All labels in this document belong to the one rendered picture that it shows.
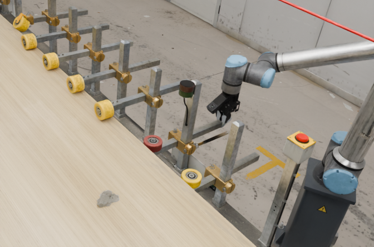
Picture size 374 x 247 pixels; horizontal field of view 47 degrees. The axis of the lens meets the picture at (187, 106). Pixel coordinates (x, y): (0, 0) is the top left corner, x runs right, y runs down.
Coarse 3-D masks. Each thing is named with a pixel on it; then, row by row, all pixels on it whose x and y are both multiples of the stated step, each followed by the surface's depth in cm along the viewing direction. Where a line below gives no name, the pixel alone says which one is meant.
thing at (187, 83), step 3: (183, 81) 171; (186, 81) 171; (189, 81) 172; (183, 84) 169; (186, 84) 169; (189, 84) 170; (192, 84) 170; (192, 99) 175; (186, 105) 176; (186, 108) 177; (186, 111) 179; (186, 114) 179; (186, 117) 180; (186, 120) 181; (186, 123) 183
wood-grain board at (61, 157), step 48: (0, 48) 229; (0, 96) 192; (48, 96) 198; (0, 144) 166; (48, 144) 170; (96, 144) 174; (0, 192) 146; (48, 192) 149; (96, 192) 152; (144, 192) 155; (192, 192) 158; (0, 240) 130; (48, 240) 132; (96, 240) 135; (144, 240) 137; (192, 240) 140; (240, 240) 143
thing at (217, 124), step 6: (216, 120) 208; (204, 126) 202; (210, 126) 203; (216, 126) 206; (198, 132) 198; (204, 132) 201; (192, 138) 196; (168, 144) 187; (174, 144) 189; (162, 150) 186
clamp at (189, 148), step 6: (180, 132) 194; (168, 138) 195; (174, 138) 191; (180, 138) 190; (180, 144) 189; (186, 144) 187; (192, 144) 188; (180, 150) 190; (186, 150) 187; (192, 150) 188
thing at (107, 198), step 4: (104, 192) 151; (108, 192) 151; (100, 196) 150; (104, 196) 148; (108, 196) 149; (112, 196) 149; (116, 196) 151; (100, 200) 148; (104, 200) 148; (108, 200) 149; (112, 200) 149; (116, 200) 150; (100, 204) 146; (104, 204) 147; (108, 204) 147
